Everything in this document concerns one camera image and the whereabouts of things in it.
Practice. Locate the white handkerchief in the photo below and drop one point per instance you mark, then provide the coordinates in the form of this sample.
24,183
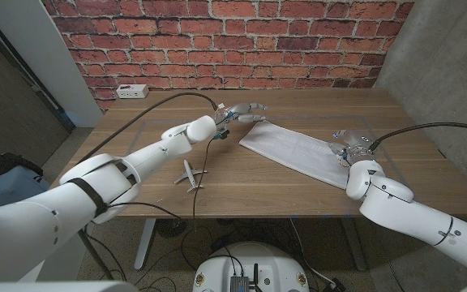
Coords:
294,152

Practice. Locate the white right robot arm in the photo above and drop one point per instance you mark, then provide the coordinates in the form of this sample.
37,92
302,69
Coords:
420,223

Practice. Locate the grey toy plane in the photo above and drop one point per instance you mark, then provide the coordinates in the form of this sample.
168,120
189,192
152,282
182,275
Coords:
190,174

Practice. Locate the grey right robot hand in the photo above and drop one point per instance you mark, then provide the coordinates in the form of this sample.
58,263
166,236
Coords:
355,146

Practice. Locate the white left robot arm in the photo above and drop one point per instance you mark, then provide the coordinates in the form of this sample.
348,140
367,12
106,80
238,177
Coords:
75,194

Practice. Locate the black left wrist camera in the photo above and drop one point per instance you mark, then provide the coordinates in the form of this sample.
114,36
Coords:
222,134

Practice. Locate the grey perforated panel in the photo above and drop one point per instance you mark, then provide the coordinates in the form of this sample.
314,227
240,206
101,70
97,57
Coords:
6,101

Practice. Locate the white power strip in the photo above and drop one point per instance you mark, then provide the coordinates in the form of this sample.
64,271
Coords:
132,91

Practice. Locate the black antenna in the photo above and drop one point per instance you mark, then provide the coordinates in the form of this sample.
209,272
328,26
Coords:
255,276

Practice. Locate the white pillar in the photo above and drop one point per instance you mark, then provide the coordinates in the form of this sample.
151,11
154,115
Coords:
47,52

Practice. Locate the black floor fan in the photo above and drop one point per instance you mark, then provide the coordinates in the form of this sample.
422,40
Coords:
171,229

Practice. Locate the small grey electronics box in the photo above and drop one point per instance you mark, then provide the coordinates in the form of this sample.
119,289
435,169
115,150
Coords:
239,284

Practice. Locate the red brick print backdrop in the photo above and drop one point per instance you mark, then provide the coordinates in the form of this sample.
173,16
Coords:
237,40

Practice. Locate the white table leg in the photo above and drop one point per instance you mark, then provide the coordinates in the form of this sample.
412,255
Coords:
144,247

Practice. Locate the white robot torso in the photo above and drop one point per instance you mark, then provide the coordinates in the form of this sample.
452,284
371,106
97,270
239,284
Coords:
274,263

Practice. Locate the grey table leg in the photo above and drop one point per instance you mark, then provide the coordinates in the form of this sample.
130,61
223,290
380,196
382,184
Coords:
355,247

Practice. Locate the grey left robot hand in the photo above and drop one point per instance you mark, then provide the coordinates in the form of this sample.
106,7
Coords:
239,111

